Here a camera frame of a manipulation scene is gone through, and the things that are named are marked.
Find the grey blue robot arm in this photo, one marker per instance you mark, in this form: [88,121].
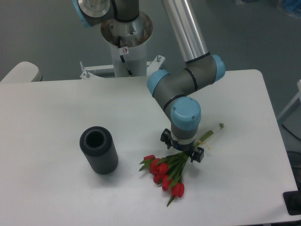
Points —
[171,91]

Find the white frame at right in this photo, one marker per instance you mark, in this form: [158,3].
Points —
[291,106]

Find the white pedestal base frame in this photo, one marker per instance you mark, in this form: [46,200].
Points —
[108,71]

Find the black device at table edge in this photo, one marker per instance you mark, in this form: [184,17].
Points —
[293,202]

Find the blue plastic bag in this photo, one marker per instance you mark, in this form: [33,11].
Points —
[292,7]

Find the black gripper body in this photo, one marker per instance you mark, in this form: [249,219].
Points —
[186,148]

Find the red tulip bouquet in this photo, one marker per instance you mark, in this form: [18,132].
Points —
[168,171]

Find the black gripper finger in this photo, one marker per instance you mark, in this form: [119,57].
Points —
[167,138]
[196,154]

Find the white chair armrest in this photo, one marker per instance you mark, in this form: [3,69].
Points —
[23,72]

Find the dark grey ribbed vase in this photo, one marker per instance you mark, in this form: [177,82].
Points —
[98,147]

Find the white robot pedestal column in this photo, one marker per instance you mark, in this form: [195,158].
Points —
[128,40]

